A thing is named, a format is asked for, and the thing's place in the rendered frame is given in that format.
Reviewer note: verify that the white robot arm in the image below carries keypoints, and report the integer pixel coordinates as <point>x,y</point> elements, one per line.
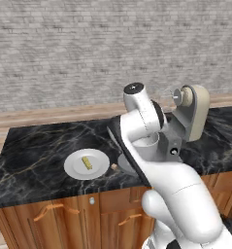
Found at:
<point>179,194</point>

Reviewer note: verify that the small tan sugar cube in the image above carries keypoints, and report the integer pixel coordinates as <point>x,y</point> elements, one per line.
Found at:
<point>114,167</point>

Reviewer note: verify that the yellow butter stick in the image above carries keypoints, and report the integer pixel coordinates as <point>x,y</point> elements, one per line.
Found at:
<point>87,163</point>

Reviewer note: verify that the beige and grey stand mixer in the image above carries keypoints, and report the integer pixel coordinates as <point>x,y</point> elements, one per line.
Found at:
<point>198,110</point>

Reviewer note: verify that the white round plate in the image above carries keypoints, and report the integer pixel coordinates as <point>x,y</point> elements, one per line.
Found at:
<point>98,162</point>

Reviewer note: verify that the small silver round knob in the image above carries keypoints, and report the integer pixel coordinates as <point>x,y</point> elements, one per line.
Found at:
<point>92,200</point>

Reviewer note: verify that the wooden cupboard door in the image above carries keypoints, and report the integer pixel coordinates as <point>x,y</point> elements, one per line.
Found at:
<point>120,238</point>
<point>56,231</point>
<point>219,188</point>

